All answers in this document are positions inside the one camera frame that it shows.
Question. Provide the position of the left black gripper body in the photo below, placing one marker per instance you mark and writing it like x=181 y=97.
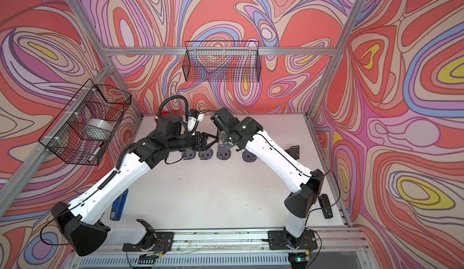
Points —
x=188 y=142

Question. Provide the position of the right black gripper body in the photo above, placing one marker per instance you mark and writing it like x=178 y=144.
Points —
x=225 y=140

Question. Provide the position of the dark grey phone stand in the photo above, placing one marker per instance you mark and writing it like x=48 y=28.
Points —
x=294 y=151

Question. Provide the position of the black rectangular phone stand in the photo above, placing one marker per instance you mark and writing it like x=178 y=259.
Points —
x=215 y=139

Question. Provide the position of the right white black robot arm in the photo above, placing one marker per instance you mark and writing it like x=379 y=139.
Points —
x=304 y=184

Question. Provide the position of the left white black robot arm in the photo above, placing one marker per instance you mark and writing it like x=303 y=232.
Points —
x=80 y=220

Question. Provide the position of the white marker in basket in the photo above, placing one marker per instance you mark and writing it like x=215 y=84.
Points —
x=96 y=155

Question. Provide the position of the blue stapler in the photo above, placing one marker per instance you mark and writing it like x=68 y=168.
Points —
x=118 y=206

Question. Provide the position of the black stapler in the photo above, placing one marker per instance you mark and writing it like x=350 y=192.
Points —
x=325 y=206

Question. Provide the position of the rear black wire basket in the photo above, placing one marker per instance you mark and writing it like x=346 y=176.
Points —
x=237 y=61

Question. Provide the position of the black wire basket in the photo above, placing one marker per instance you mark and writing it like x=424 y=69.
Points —
x=237 y=61
x=84 y=129

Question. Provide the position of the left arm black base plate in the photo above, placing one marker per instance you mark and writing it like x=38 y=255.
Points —
x=158 y=242

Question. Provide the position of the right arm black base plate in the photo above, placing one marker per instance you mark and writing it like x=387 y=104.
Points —
x=282 y=240

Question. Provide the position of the left black wire basket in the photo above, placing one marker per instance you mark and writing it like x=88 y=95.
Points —
x=84 y=129

